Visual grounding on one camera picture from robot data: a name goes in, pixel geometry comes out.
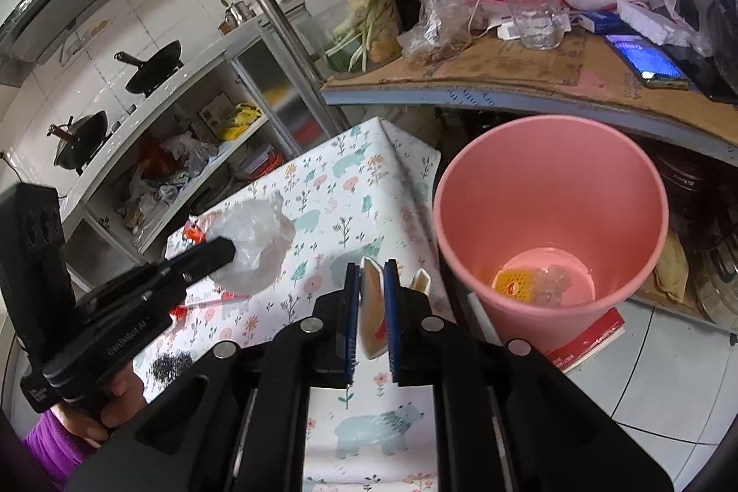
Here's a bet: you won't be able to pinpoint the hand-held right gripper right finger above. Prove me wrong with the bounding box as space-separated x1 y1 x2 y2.
383 260 675 492

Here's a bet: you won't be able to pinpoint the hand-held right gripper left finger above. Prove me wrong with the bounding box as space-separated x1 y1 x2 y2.
66 261 362 492

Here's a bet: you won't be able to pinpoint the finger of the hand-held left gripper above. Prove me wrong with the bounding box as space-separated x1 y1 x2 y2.
164 237 238 290

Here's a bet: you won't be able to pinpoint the white orange small carton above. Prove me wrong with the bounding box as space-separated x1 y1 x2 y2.
358 257 389 361

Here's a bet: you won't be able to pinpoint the pink plastic bucket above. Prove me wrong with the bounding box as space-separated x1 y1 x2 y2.
432 114 671 347

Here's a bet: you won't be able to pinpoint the red box with white end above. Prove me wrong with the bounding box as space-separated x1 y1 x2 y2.
469 290 627 375

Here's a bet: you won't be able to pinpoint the person's left forearm purple sleeve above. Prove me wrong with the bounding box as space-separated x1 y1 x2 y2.
22 404 100 492

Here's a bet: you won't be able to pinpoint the person's left hand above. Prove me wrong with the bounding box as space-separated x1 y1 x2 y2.
72 368 149 448

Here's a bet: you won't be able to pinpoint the small red white wrapper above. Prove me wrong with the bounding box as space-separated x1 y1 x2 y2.
183 217 210 245

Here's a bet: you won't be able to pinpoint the red pen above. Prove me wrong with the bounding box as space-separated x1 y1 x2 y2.
172 293 250 323

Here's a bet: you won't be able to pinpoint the pile of black granules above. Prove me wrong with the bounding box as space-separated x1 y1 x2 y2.
151 350 195 384

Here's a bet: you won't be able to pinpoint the heap of plastic bags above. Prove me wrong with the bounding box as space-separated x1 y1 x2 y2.
112 131 221 240

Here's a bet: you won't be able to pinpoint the floral tablecloth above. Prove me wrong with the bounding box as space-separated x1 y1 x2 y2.
135 117 458 492

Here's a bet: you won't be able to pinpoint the yellow packet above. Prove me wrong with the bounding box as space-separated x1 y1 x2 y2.
493 267 532 300

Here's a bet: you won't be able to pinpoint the yellow packets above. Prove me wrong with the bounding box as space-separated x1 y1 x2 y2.
221 103 264 142

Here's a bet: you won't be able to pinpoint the small cardboard box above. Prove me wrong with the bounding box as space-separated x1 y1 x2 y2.
198 91 232 130

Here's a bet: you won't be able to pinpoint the crumpled shiny wrapper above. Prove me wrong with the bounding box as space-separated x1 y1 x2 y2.
530 264 578 306

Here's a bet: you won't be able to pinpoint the black wok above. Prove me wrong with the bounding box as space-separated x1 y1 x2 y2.
48 111 111 168
113 41 185 95

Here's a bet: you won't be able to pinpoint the white kitchen cabinet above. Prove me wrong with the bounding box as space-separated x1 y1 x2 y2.
58 13 348 268

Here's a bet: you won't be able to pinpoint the steel shelf rack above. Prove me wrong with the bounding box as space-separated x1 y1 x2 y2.
187 0 738 153

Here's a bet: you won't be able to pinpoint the steel kettle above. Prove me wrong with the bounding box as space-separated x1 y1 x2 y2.
219 0 258 35

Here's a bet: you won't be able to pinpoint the brown cardboard sheet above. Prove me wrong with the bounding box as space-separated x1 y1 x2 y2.
321 30 738 136

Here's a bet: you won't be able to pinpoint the yellow cloth bag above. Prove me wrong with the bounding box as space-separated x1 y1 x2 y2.
644 231 690 304

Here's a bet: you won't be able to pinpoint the green onions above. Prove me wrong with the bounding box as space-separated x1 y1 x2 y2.
326 0 405 72

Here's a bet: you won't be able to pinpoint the white power adapter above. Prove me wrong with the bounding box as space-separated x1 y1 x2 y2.
494 22 573 41

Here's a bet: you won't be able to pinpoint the black pot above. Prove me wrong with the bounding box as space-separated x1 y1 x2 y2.
656 146 728 217

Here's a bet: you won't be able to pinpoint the steel steamer pot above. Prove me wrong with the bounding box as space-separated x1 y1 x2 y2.
690 231 738 321

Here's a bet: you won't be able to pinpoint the clear glass mug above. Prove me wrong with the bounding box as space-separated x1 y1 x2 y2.
504 0 569 51

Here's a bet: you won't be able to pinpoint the blue box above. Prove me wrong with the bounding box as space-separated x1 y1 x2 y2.
577 11 627 36

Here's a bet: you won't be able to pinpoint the lit smartphone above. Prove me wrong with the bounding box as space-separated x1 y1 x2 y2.
605 32 692 91

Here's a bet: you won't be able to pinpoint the white tissue packet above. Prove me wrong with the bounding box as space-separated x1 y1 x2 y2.
619 1 690 47

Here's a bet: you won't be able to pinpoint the black smartphone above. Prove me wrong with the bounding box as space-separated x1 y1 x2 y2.
663 39 738 104

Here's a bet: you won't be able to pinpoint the white cable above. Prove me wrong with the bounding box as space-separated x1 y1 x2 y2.
467 0 509 38

